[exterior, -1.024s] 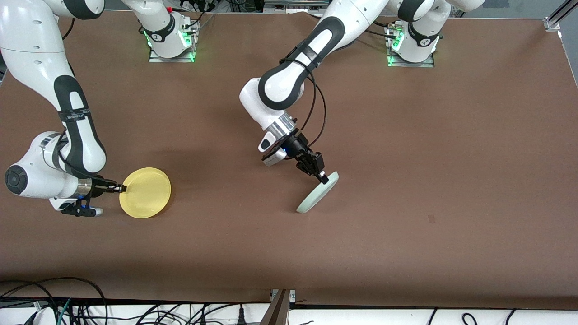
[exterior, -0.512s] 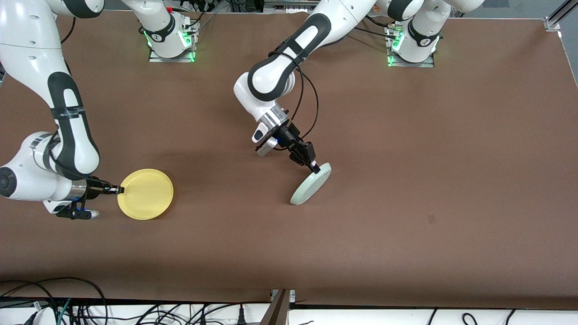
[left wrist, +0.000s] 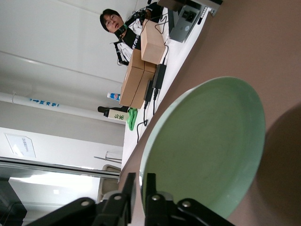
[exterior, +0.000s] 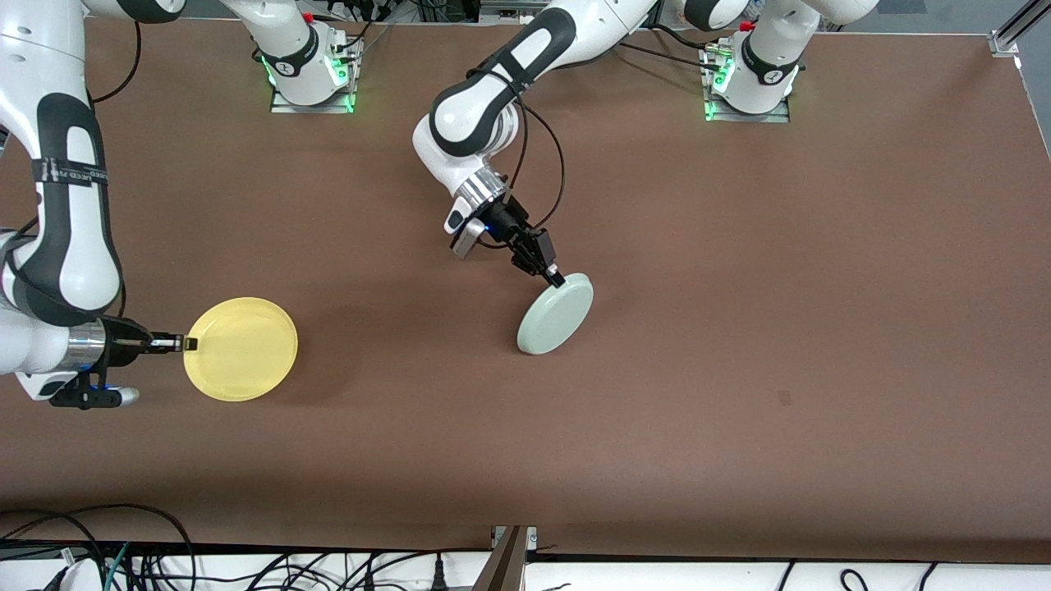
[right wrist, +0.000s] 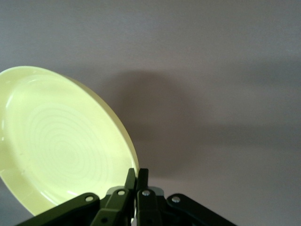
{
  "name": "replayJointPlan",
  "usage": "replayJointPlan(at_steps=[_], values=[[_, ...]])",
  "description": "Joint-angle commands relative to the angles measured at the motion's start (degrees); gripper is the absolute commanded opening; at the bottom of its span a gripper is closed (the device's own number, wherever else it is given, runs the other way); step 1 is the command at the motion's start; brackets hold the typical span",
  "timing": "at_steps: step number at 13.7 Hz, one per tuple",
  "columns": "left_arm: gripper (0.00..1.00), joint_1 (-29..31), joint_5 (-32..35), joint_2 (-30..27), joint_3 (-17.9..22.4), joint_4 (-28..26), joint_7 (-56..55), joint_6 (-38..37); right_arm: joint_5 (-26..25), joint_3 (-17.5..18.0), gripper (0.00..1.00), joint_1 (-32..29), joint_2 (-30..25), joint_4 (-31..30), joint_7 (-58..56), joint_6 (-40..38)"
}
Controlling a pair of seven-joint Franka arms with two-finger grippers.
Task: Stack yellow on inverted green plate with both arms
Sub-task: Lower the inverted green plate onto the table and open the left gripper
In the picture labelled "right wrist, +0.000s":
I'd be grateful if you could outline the yellow plate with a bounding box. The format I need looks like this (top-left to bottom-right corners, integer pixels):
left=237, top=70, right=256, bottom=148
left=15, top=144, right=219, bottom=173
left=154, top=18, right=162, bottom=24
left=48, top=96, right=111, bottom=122
left=0, top=65, right=139, bottom=223

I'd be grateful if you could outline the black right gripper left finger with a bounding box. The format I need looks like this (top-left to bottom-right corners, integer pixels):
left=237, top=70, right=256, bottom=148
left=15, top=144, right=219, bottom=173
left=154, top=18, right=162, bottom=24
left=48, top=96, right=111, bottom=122
left=16, top=168, right=137, bottom=226

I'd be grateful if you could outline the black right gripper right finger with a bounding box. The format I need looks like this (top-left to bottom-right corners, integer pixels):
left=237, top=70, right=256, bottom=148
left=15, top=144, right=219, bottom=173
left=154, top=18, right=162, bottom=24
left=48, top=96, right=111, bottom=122
left=136, top=168, right=238, bottom=226

